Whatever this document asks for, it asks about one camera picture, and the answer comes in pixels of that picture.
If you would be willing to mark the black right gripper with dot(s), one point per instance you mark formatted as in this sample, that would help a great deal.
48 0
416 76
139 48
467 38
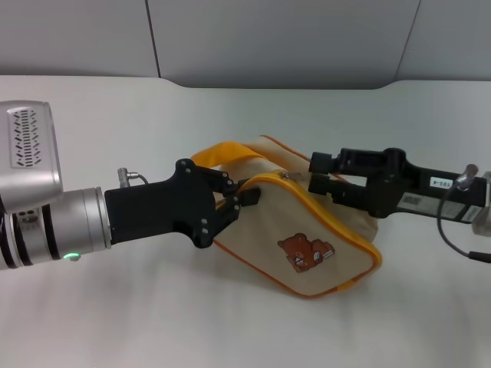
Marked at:
395 184

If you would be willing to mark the beige orange-trimmed food bag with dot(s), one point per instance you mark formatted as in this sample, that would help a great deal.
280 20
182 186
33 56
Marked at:
276 214

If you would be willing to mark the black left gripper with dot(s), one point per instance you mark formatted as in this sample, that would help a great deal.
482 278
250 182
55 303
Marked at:
161 211

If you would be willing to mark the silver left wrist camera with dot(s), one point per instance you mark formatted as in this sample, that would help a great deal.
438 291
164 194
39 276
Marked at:
30 153

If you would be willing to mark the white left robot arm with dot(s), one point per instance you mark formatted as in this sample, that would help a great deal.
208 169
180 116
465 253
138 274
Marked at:
76 222

